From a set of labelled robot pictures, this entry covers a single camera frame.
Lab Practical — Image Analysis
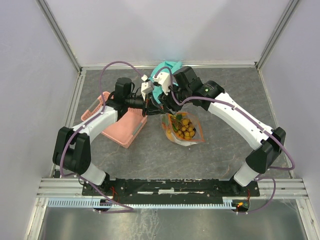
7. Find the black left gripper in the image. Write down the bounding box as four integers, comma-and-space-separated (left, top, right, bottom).
125, 91, 163, 118

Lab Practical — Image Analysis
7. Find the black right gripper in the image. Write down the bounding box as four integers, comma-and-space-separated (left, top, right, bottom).
157, 81, 191, 117

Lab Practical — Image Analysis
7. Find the clear zip top bag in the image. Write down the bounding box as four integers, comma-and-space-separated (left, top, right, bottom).
161, 112, 205, 147

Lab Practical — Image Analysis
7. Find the longan bunch with leaves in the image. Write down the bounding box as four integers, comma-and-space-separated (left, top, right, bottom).
169, 112, 196, 141

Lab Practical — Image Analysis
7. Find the yellow orange peach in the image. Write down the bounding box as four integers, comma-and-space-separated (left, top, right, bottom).
166, 129, 175, 142

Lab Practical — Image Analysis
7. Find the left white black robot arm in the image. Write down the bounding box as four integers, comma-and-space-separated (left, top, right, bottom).
52, 77, 158, 195

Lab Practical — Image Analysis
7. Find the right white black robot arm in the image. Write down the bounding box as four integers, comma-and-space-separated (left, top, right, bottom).
153, 66, 286, 196

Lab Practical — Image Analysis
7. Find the teal cloth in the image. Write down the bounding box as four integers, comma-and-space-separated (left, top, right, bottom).
148, 60, 184, 106

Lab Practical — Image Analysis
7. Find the pink plastic basket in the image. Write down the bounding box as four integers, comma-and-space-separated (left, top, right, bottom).
80, 96, 147, 149

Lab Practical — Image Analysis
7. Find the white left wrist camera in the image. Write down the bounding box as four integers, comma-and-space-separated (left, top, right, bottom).
140, 74, 155, 101

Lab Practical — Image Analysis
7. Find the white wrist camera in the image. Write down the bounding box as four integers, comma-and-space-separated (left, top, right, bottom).
140, 74, 155, 101
153, 71, 171, 96

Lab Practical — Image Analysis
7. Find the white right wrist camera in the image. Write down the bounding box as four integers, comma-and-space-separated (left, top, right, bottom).
153, 71, 171, 96

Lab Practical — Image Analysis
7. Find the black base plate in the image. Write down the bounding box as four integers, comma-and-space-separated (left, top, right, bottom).
97, 178, 260, 205

